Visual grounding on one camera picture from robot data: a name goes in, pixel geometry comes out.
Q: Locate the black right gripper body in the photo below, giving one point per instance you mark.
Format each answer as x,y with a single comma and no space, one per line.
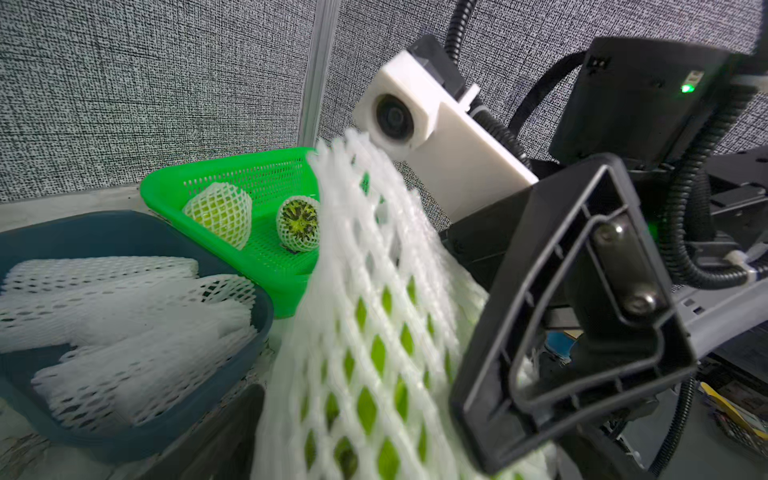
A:
553,213

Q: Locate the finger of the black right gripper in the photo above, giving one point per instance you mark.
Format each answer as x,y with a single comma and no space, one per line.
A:
622,358

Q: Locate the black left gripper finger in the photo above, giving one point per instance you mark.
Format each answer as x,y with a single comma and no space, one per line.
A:
223,448

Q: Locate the white foam net sleeve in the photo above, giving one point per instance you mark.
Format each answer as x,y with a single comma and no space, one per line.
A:
219,213
350,155
278,223

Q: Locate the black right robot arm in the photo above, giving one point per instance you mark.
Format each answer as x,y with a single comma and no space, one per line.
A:
661,107

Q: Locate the white foam net pile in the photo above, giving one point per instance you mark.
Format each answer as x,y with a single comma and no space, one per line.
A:
142,333

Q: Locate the bright green plastic basket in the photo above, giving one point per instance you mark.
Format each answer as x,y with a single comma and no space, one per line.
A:
269,178

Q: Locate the grey-blue plastic tub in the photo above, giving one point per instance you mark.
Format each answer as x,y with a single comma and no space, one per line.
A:
112,234

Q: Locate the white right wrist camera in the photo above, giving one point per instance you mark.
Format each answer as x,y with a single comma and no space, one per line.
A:
462,166

